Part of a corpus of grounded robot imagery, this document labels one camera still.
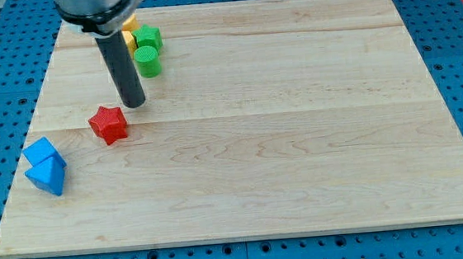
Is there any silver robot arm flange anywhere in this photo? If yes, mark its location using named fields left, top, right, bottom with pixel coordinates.
left=54, top=0, right=144, bottom=38

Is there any blue triangular prism block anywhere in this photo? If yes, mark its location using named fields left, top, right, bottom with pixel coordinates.
left=25, top=157, right=65, bottom=196

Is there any light wooden board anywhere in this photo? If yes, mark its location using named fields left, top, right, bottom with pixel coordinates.
left=0, top=0, right=463, bottom=259

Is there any blue cube block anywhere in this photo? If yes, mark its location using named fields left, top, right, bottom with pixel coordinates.
left=22, top=137, right=67, bottom=167

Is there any yellow block lower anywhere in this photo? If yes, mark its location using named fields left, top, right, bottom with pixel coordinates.
left=121, top=31, right=138, bottom=58

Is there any green cylinder block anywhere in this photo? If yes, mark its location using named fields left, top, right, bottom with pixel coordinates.
left=134, top=46, right=162, bottom=78

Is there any red star block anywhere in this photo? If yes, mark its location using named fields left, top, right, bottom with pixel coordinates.
left=88, top=106, right=129, bottom=146

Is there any yellow block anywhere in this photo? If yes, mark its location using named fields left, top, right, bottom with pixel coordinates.
left=121, top=13, right=140, bottom=31
left=121, top=31, right=138, bottom=58

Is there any green star block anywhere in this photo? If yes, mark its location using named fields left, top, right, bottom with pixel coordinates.
left=131, top=24, right=163, bottom=52

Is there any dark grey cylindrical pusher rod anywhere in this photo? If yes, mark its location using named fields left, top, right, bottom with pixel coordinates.
left=95, top=31, right=145, bottom=109

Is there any yellow block upper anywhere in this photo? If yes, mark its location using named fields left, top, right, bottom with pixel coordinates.
left=121, top=13, right=140, bottom=31

